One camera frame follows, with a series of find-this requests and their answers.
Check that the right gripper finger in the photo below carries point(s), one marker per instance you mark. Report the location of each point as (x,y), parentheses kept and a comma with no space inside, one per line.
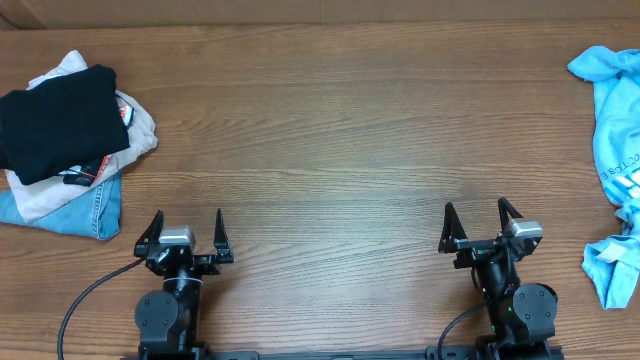
(453,233)
(508,216)

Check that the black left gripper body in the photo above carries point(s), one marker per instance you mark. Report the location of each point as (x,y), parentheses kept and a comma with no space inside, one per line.
(204,266)

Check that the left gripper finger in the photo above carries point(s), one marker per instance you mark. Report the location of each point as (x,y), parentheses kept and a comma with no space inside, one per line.
(150,236)
(224,253)

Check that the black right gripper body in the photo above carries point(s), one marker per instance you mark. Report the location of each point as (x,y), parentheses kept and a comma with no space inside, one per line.
(474,252)

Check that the light blue printed t-shirt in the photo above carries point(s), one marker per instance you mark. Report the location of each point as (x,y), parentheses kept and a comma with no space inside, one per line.
(612,264)

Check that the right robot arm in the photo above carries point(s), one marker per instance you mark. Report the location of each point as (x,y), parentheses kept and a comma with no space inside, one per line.
(522,316)

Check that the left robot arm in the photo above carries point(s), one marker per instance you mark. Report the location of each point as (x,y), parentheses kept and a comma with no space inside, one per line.
(168,319)

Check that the blue denim jeans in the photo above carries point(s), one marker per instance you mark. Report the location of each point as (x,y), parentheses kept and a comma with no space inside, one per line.
(95,214)

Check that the beige folded garment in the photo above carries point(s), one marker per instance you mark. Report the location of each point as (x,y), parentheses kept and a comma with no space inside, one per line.
(42,198)

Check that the black folded garment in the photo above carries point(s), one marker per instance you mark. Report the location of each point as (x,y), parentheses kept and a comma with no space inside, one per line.
(64,121)

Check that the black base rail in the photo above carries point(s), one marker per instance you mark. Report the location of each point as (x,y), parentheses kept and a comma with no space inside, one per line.
(430,353)

